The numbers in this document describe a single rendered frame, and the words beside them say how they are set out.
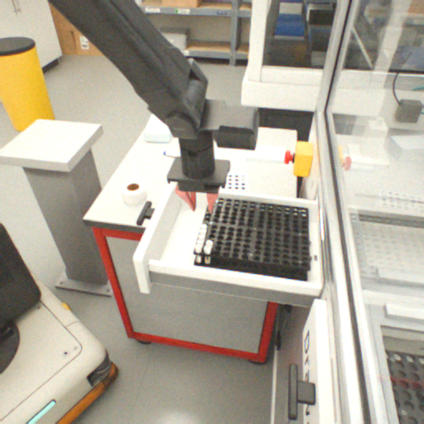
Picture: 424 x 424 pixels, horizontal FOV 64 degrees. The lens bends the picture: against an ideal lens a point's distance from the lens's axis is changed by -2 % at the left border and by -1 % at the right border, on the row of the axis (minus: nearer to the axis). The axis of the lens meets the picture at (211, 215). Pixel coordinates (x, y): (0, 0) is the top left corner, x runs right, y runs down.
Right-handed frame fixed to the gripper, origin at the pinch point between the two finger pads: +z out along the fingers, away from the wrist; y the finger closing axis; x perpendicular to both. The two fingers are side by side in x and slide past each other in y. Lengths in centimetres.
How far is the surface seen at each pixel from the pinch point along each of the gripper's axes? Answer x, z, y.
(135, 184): -24.5, 17.1, 26.7
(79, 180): -45, 35, 61
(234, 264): 5.0, 10.1, -6.9
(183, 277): 10.4, 8.8, 2.2
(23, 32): -282, 52, 252
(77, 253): -37, 73, 72
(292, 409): 31.3, 4.7, -18.5
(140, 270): 12.1, 6.1, 9.7
